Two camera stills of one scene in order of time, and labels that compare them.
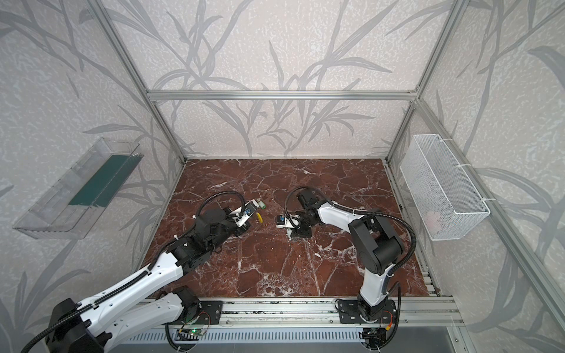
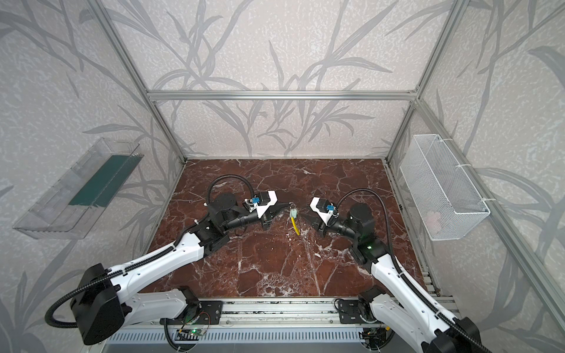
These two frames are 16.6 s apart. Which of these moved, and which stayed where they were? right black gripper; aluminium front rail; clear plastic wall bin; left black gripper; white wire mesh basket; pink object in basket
Moved: left black gripper; right black gripper
Stayed: aluminium front rail; white wire mesh basket; pink object in basket; clear plastic wall bin
